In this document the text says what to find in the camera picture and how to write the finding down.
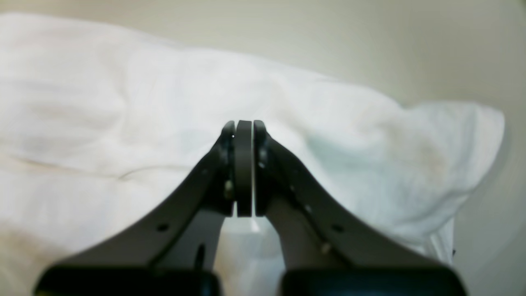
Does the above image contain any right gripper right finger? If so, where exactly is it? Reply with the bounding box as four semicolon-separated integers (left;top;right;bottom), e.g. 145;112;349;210
252;120;466;296

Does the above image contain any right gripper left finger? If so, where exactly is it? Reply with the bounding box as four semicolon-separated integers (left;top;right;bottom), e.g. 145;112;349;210
35;120;252;296

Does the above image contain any white printed t-shirt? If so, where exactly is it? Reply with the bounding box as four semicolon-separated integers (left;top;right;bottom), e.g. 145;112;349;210
0;13;505;296

